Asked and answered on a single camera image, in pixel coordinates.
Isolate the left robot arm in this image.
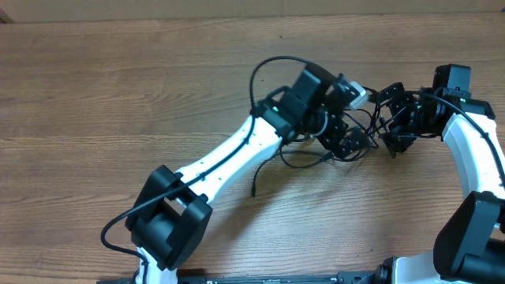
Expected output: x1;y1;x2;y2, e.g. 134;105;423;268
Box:
125;64;368;283

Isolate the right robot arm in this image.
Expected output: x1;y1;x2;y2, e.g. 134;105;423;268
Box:
366;64;504;283

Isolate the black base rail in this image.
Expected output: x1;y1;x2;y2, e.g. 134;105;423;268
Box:
96;270;380;284

